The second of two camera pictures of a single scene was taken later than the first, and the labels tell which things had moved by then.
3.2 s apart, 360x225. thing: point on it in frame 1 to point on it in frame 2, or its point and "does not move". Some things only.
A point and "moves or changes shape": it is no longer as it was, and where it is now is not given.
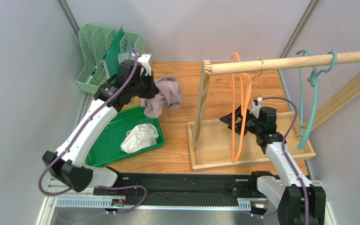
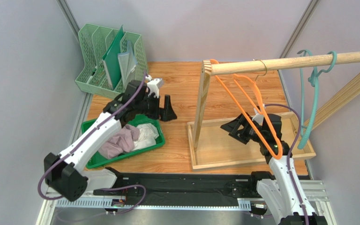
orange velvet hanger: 245,83 moves or changes shape
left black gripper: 153,90 to 166,114
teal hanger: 313,80 does not move
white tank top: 140,136 does not move
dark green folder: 111,58 does not move
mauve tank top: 169,96 to 122,141
